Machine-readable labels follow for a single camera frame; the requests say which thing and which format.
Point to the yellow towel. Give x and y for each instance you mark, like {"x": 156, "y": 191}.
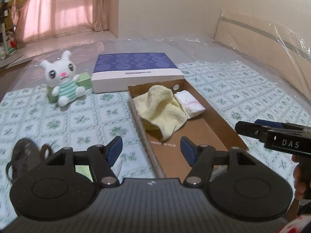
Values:
{"x": 159, "y": 110}

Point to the pink curtain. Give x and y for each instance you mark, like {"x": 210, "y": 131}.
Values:
{"x": 37, "y": 20}

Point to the brown cardboard tray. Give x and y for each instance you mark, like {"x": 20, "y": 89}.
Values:
{"x": 208, "y": 128}

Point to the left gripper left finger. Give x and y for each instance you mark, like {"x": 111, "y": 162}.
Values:
{"x": 101, "y": 159}

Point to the dark grey face mask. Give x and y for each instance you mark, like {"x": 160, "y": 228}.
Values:
{"x": 25, "y": 156}

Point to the white folded cloth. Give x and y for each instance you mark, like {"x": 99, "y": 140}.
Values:
{"x": 190, "y": 105}

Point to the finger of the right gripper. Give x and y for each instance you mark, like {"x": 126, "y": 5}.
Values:
{"x": 252, "y": 130}
{"x": 269, "y": 123}

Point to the brown scrunchie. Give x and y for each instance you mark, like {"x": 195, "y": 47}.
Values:
{"x": 45, "y": 152}

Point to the blue and white flat box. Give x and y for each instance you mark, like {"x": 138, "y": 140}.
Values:
{"x": 116, "y": 72}

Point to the wooden headboard in plastic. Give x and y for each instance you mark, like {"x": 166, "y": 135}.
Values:
{"x": 270, "y": 44}

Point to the green small box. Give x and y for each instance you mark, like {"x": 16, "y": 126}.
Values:
{"x": 84, "y": 80}

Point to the green floral tablecloth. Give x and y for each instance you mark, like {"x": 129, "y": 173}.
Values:
{"x": 233, "y": 89}

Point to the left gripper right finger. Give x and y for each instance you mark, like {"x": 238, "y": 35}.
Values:
{"x": 201, "y": 159}

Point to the person's right hand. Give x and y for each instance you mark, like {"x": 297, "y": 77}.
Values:
{"x": 299, "y": 188}

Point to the white bunny plush toy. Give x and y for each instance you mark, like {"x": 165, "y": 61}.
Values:
{"x": 61, "y": 77}

